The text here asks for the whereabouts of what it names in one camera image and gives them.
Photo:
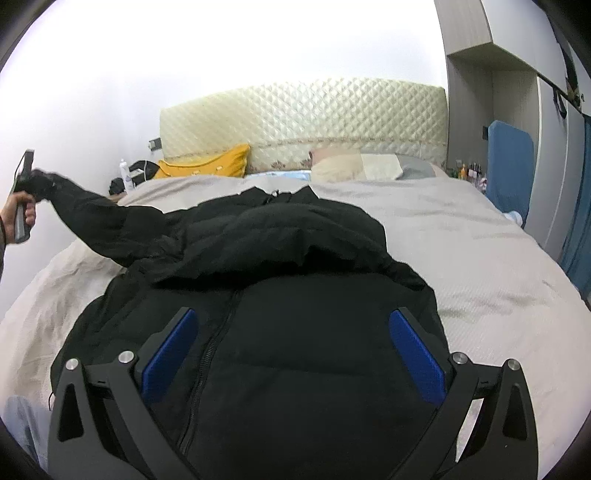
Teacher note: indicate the group of small bottles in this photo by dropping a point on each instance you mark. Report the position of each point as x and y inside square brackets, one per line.
[468, 173]

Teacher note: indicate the cream quilted headboard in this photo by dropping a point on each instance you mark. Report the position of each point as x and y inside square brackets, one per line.
[314, 124]

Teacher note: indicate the person's left hand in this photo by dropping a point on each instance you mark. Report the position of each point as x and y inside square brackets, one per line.
[25, 210]

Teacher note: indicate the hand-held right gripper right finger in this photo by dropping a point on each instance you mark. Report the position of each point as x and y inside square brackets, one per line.
[415, 357]

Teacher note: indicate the blue folded mat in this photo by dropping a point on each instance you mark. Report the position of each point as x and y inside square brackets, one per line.
[508, 170]

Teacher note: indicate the beige and grey pillow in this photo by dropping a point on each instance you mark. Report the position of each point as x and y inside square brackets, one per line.
[364, 167]

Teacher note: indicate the light blue patterned pillow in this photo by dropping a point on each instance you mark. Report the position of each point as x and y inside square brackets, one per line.
[281, 175]

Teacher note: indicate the bed with grey sheet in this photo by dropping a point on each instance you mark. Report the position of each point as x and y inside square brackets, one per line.
[485, 258]

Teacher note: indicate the grey wardrobe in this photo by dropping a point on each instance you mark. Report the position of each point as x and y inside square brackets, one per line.
[512, 115]

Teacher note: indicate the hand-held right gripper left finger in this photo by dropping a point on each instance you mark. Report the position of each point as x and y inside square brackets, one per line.
[168, 357]

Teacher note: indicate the blue hanging cloth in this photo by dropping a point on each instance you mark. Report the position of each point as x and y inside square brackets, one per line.
[579, 221]

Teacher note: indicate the black bag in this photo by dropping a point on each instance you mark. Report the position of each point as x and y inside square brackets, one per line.
[138, 168]

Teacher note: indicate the black puffer jacket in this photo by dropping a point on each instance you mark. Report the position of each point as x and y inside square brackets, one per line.
[258, 323]

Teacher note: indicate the wall socket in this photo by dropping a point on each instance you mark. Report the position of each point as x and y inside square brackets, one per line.
[155, 143]

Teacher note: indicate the person's left forearm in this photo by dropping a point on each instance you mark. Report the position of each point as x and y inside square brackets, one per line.
[2, 254]

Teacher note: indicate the white plastic bottle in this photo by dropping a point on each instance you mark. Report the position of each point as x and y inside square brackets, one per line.
[124, 175]

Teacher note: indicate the yellow pillow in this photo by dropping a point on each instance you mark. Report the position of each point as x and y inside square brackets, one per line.
[207, 165]

